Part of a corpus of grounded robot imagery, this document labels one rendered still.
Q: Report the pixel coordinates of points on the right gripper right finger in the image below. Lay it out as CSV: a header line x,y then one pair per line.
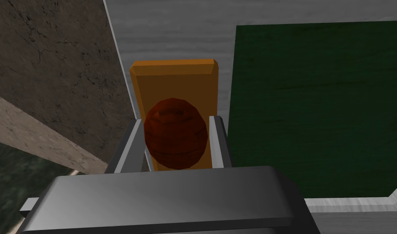
x,y
219,143

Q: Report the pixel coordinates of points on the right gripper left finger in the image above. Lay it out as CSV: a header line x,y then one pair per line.
x,y
130,149

